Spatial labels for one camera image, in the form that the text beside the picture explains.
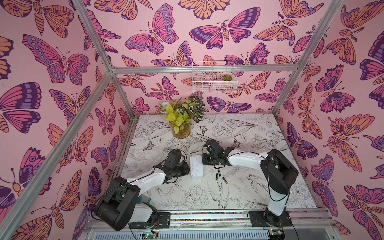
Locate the white digital alarm clock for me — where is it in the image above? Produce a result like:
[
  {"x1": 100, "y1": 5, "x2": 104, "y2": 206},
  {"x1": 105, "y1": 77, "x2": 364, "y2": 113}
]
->
[{"x1": 190, "y1": 155, "x2": 204, "y2": 178}]

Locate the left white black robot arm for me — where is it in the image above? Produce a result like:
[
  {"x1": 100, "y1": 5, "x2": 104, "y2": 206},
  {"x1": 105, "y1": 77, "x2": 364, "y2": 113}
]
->
[{"x1": 91, "y1": 149, "x2": 190, "y2": 231}]

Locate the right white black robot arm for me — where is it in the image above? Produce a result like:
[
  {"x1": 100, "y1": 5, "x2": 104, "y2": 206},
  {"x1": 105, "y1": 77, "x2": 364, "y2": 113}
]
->
[{"x1": 202, "y1": 140, "x2": 299, "y2": 227}]

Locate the teal rubber glove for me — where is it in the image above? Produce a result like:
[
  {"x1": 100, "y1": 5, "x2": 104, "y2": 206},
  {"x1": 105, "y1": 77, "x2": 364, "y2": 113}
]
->
[{"x1": 137, "y1": 195, "x2": 152, "y2": 205}]

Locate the dark patterned leaf plant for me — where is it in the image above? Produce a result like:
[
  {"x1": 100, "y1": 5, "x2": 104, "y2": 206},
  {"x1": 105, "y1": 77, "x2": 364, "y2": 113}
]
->
[{"x1": 187, "y1": 94, "x2": 208, "y2": 123}]

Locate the green plant in glass vase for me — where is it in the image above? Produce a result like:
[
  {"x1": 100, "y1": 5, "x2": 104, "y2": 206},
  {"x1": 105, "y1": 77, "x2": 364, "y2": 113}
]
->
[{"x1": 161, "y1": 101, "x2": 192, "y2": 139}]

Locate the small succulent in basket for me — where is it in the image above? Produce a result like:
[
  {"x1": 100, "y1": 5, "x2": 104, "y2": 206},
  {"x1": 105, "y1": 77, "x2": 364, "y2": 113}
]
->
[{"x1": 222, "y1": 74, "x2": 233, "y2": 82}]

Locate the white wire wall basket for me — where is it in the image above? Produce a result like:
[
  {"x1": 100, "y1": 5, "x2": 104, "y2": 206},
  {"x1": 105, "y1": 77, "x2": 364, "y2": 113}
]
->
[{"x1": 191, "y1": 65, "x2": 238, "y2": 94}]

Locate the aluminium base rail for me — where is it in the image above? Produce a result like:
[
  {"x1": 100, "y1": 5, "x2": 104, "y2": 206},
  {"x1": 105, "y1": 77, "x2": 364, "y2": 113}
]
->
[{"x1": 80, "y1": 209, "x2": 342, "y2": 240}]

